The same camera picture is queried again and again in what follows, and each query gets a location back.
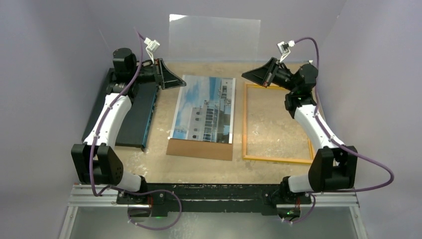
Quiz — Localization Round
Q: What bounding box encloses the aluminium rail frame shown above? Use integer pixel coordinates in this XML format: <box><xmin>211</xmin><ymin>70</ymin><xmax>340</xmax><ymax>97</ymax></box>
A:
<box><xmin>60</xmin><ymin>185</ymin><xmax>368</xmax><ymax>239</ymax></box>

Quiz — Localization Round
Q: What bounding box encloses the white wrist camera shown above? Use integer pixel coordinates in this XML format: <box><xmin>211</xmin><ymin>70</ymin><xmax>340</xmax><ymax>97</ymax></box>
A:
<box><xmin>144</xmin><ymin>37</ymin><xmax>160</xmax><ymax>61</ymax></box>
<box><xmin>277</xmin><ymin>40</ymin><xmax>295</xmax><ymax>63</ymax></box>

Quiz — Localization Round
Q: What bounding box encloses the brown backing board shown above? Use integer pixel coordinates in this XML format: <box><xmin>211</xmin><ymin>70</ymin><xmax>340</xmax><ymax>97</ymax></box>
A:
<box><xmin>166</xmin><ymin>138</ymin><xmax>233</xmax><ymax>161</ymax></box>

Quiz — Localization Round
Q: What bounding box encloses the clear acrylic sheet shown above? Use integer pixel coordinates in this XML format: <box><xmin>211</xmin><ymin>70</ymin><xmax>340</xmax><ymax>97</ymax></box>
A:
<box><xmin>168</xmin><ymin>14</ymin><xmax>261</xmax><ymax>62</ymax></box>

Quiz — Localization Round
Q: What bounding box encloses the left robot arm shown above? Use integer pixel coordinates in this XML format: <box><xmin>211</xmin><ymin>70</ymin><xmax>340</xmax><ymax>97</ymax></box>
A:
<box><xmin>71</xmin><ymin>47</ymin><xmax>186</xmax><ymax>204</ymax></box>

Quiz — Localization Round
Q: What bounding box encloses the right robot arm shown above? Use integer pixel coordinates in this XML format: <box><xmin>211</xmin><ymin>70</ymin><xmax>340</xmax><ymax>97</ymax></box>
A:
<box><xmin>242</xmin><ymin>58</ymin><xmax>357</xmax><ymax>203</ymax></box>

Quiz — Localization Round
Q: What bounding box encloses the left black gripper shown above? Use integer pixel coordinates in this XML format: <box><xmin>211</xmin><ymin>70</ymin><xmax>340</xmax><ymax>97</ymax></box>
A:
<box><xmin>131</xmin><ymin>58</ymin><xmax>186</xmax><ymax>90</ymax></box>

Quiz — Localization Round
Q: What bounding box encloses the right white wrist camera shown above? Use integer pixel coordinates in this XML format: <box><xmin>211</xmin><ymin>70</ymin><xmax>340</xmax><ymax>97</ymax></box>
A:
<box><xmin>277</xmin><ymin>40</ymin><xmax>295</xmax><ymax>63</ymax></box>

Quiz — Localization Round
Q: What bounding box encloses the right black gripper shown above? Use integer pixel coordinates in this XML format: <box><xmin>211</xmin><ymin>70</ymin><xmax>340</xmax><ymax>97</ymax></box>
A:
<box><xmin>242</xmin><ymin>57</ymin><xmax>299</xmax><ymax>92</ymax></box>

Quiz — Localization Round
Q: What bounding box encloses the building and sky photo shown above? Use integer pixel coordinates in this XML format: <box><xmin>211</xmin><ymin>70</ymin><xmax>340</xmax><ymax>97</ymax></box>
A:
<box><xmin>169</xmin><ymin>75</ymin><xmax>236</xmax><ymax>144</ymax></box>

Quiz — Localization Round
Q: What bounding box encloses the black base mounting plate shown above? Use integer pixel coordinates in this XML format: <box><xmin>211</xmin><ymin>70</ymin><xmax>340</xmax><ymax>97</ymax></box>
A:
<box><xmin>116</xmin><ymin>183</ymin><xmax>312</xmax><ymax>217</ymax></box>

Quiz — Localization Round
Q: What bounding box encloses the dark blue flat box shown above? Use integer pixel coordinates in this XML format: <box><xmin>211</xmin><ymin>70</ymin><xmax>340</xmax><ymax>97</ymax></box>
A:
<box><xmin>82</xmin><ymin>68</ymin><xmax>160</xmax><ymax>150</ymax></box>

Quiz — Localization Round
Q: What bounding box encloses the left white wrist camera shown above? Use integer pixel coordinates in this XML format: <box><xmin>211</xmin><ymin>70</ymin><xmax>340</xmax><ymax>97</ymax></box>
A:
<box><xmin>144</xmin><ymin>37</ymin><xmax>160</xmax><ymax>61</ymax></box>

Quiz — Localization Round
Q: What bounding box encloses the yellow picture frame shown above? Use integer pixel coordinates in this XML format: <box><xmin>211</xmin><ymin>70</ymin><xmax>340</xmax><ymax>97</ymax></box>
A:
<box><xmin>241</xmin><ymin>83</ymin><xmax>315</xmax><ymax>165</ymax></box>

